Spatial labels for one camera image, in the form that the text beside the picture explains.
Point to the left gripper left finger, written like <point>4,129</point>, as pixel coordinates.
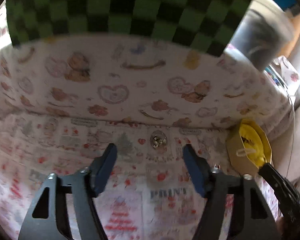
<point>47,216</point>

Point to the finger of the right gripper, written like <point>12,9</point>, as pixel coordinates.
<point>286,194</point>

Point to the silver ring cluster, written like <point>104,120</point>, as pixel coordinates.
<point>158,139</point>

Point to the octagonal wooden jewelry box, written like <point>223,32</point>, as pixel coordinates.
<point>233,143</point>

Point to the yellow cloth in box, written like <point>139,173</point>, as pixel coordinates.
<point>253,147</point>

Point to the christmas print cloth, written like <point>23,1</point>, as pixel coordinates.
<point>149,194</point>

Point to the teddy bear print cloth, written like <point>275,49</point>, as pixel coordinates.
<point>137,80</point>

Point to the plastic jar with dark contents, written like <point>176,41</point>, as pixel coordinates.
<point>262,32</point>

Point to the green checkered tissue box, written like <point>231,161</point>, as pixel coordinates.
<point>203,25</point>

